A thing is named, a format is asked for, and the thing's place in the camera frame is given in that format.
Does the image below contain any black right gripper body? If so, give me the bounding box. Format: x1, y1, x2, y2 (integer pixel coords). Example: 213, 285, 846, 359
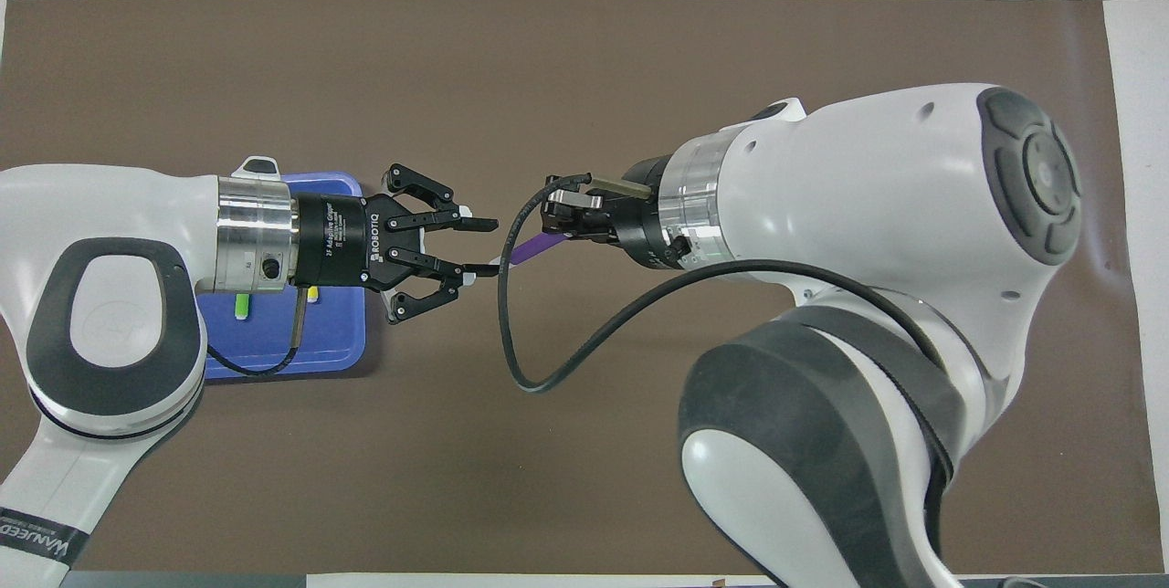
584, 157, 681, 271

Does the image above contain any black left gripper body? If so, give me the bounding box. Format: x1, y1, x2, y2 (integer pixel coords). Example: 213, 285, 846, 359
290, 194, 396, 288

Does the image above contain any purple pen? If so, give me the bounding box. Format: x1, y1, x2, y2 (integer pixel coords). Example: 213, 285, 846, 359
491, 232, 567, 271

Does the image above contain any blue plastic tray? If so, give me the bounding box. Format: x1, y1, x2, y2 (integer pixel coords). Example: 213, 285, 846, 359
203, 171, 368, 381

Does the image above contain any brown table mat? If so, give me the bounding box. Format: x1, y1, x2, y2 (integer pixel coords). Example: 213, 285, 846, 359
0, 0, 1138, 575

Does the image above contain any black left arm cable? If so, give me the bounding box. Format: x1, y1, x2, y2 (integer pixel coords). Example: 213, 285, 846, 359
205, 287, 307, 379

